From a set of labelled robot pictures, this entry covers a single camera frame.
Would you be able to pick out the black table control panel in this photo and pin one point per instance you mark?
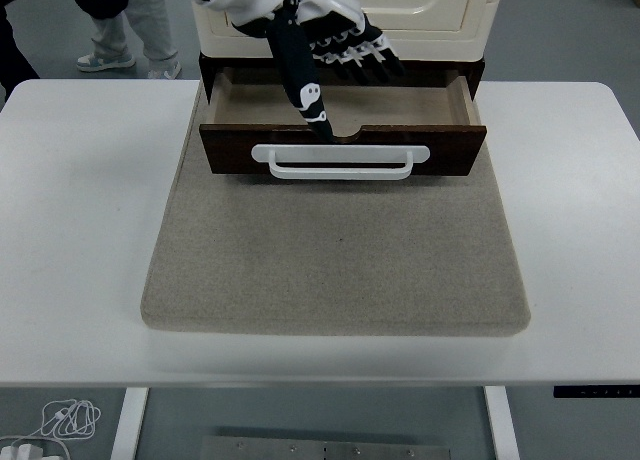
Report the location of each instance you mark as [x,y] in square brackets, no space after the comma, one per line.
[595,392]

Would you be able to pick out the dark wooden drawer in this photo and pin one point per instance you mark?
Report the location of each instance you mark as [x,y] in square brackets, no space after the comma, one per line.
[400,105]

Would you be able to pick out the white table leg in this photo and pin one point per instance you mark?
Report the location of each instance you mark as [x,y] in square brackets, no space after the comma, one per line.
[502,425]
[127,425]

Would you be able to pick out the white power adapter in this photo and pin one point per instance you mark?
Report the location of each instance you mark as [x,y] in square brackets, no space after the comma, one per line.
[25,452]

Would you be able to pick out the cream upper cabinet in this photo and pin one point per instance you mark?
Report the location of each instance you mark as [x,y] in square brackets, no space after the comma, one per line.
[430,35]

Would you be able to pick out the beige fabric mat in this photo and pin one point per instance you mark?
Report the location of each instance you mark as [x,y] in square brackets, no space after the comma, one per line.
[335,255]

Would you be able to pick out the person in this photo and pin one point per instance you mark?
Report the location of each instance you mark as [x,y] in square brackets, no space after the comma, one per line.
[150,20]

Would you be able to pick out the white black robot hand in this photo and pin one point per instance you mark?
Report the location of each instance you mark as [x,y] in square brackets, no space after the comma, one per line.
[295,55]

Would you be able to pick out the black angular object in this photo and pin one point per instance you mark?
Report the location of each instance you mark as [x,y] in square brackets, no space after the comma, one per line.
[15,55]

